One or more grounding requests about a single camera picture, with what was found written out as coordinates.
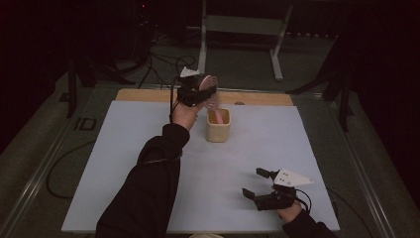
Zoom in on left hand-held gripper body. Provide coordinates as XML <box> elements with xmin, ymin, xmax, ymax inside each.
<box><xmin>175</xmin><ymin>65</ymin><xmax>216</xmax><ymax>108</ymax></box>

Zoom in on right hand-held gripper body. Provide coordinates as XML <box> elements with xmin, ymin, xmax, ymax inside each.
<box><xmin>255</xmin><ymin>168</ymin><xmax>316</xmax><ymax>212</ymax></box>

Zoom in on pink hairbrush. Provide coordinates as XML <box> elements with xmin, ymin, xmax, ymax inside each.
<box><xmin>198</xmin><ymin>74</ymin><xmax>226</xmax><ymax>125</ymax></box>

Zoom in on beige square cup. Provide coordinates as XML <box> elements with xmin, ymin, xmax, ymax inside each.
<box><xmin>206</xmin><ymin>108</ymin><xmax>232</xmax><ymax>144</ymax></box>

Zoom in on person's right hand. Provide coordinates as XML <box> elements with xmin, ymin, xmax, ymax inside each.
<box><xmin>276</xmin><ymin>200</ymin><xmax>303</xmax><ymax>225</ymax></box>

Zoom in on person's left hand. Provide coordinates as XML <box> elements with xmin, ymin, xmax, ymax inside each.
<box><xmin>171</xmin><ymin>97</ymin><xmax>203</xmax><ymax>132</ymax></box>

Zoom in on pale blue table mat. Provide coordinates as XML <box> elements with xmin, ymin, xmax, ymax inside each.
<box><xmin>60</xmin><ymin>100</ymin><xmax>341</xmax><ymax>234</ymax></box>

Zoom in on wooden table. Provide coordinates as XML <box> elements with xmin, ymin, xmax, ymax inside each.
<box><xmin>115</xmin><ymin>87</ymin><xmax>294</xmax><ymax>107</ymax></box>

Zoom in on white metal stand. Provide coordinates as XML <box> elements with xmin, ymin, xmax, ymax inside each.
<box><xmin>196</xmin><ymin>0</ymin><xmax>294</xmax><ymax>82</ymax></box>

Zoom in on black stand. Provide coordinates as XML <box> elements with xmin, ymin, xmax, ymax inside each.
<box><xmin>285</xmin><ymin>33</ymin><xmax>356</xmax><ymax>133</ymax></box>
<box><xmin>58</xmin><ymin>49</ymin><xmax>97</xmax><ymax>120</ymax></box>

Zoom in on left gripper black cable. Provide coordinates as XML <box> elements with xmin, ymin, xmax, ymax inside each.
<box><xmin>138</xmin><ymin>75</ymin><xmax>184</xmax><ymax>167</ymax></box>

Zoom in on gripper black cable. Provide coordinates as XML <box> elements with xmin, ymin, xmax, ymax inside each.
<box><xmin>138</xmin><ymin>75</ymin><xmax>184</xmax><ymax>167</ymax></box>
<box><xmin>294</xmin><ymin>187</ymin><xmax>374</xmax><ymax>238</ymax></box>

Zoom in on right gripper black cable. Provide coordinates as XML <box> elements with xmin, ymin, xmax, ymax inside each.
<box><xmin>294</xmin><ymin>187</ymin><xmax>374</xmax><ymax>238</ymax></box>

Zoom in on tangled black floor cables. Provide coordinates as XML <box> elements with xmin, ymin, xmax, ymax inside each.
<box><xmin>138</xmin><ymin>33</ymin><xmax>202</xmax><ymax>92</ymax></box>

